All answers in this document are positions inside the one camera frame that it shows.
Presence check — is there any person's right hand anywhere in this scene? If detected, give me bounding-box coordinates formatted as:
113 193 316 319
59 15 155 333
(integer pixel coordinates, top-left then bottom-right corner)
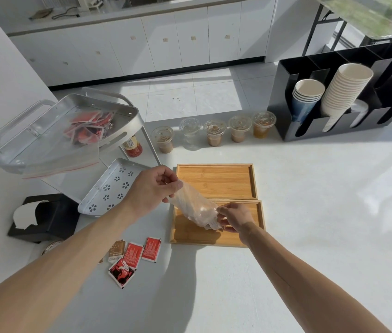
217 202 257 235

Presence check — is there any person's left hand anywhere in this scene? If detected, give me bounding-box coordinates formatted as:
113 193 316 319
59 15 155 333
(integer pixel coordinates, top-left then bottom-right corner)
123 165 184 219

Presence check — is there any clear plastic bag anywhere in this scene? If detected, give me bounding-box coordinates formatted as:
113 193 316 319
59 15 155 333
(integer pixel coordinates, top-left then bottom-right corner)
167 180 225 231

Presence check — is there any person's left forearm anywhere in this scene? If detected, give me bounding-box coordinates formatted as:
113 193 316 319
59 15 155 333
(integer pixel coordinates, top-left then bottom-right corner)
0 201 137 333

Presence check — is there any person's right forearm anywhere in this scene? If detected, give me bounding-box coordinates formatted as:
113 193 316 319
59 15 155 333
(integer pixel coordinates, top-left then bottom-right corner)
241 222 392 333

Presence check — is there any wooden bamboo tray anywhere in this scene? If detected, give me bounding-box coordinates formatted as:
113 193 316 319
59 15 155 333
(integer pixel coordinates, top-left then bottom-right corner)
176 164 258 201
170 199 266 249

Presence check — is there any lidded plastic cup brown powder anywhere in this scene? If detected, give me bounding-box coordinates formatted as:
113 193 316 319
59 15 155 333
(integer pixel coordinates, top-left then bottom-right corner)
228 115 253 143
203 119 227 147
150 126 175 154

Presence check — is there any red sauce bottle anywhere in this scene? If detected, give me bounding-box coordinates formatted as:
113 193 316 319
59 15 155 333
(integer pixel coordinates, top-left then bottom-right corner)
122 135 144 158

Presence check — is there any empty lidded clear plastic cup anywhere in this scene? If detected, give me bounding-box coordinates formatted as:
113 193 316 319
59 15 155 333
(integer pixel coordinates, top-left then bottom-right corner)
179 118 203 151

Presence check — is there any silver two-tier metal rack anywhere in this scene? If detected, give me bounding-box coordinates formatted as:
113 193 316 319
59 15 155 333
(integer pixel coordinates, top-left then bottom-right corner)
0 87 162 217

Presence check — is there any brown sachet packet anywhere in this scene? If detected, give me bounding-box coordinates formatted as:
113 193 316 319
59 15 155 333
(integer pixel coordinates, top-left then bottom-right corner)
107 240 126 263

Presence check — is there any lidded plastic cup orange powder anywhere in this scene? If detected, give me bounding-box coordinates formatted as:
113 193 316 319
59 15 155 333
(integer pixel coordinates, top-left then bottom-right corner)
252 111 277 139

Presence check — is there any red and black sachet packet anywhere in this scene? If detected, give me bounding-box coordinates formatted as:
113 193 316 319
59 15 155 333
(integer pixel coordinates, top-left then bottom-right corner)
108 259 136 290

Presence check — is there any zip bag of red packets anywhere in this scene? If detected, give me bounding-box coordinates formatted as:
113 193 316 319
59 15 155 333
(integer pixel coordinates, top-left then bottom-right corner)
22 109 117 179

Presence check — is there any black tissue box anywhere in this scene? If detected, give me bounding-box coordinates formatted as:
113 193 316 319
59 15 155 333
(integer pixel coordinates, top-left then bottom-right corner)
7 194 81 244

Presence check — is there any black cup organizer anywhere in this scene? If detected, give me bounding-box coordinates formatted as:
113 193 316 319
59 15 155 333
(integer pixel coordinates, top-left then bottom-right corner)
267 42 392 142

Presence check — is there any round lid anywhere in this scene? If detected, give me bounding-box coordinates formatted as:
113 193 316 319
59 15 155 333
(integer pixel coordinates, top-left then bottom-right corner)
41 240 63 256

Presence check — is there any stack of blue paper cups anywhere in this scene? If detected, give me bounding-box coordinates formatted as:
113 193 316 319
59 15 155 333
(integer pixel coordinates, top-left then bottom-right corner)
292 78 326 123

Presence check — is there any white tissue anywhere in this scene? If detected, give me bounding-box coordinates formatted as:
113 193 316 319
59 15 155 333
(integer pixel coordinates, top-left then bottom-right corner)
12 200 49 229

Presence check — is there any white kitchen cabinet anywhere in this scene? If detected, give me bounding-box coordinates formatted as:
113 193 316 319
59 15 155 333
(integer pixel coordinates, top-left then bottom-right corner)
7 0 277 89

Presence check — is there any stack of white cup lids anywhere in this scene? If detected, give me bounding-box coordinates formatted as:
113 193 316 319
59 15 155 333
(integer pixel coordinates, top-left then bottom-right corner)
350 99 370 128

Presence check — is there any stack of white paper cups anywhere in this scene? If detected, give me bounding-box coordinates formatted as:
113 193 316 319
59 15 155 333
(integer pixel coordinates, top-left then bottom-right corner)
321 63 374 133

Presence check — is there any white countertop appliance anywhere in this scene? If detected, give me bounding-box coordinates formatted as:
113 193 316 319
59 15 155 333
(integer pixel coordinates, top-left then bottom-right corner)
77 0 110 11

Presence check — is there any flat grey object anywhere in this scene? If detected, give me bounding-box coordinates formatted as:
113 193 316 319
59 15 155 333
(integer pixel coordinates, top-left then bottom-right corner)
28 8 54 21

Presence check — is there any glass top folding table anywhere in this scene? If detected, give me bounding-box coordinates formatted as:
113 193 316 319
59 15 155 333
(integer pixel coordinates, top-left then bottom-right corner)
301 0 392 56

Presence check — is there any black cable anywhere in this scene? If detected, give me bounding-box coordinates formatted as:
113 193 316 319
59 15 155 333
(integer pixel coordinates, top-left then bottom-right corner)
51 6 81 21

